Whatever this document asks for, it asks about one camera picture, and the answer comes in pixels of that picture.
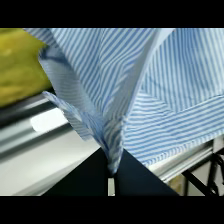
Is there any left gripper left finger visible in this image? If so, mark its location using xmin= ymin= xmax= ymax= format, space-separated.
xmin=43 ymin=147 xmax=110 ymax=197

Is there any blue striped shirt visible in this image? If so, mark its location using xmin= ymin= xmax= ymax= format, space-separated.
xmin=23 ymin=27 xmax=224 ymax=176

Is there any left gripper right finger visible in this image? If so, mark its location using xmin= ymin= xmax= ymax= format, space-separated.
xmin=114 ymin=149 xmax=180 ymax=197

